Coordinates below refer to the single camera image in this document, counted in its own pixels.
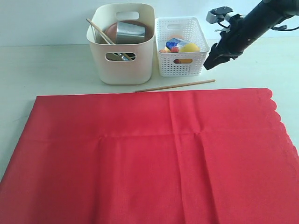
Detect stainless steel cup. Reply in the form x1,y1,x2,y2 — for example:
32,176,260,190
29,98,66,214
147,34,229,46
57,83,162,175
116,21,146,44

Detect red tablecloth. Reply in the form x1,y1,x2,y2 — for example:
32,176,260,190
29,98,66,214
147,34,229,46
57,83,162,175
0,88,299,224

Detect blue white milk carton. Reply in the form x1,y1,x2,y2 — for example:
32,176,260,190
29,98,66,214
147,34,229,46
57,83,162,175
165,38,189,50

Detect red toy sausage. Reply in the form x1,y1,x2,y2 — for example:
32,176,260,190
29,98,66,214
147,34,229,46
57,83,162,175
171,47,181,64

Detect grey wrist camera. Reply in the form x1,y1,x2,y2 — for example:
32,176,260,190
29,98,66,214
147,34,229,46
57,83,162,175
206,6,244,24

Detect metal table knife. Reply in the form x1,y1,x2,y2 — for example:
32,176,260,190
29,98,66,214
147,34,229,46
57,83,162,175
113,53,129,61

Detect wooden chopstick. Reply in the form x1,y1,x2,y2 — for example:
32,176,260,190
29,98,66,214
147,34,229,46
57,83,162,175
134,79,216,93
86,18,133,61

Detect white perforated basket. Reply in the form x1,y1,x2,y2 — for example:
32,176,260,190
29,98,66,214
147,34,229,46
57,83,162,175
155,17,210,77

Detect brown egg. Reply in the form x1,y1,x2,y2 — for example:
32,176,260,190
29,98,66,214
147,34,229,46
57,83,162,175
168,35,184,40

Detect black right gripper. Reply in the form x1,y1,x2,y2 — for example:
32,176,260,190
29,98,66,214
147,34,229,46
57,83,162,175
203,9,271,70

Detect cream plastic bin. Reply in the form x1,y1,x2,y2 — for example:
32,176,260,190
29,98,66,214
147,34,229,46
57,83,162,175
86,3,155,84

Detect brown wooden plate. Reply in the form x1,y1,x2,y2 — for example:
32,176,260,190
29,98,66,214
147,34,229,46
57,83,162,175
104,20,153,44

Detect yellow lemon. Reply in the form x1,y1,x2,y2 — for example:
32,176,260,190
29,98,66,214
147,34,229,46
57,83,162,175
179,43,200,63

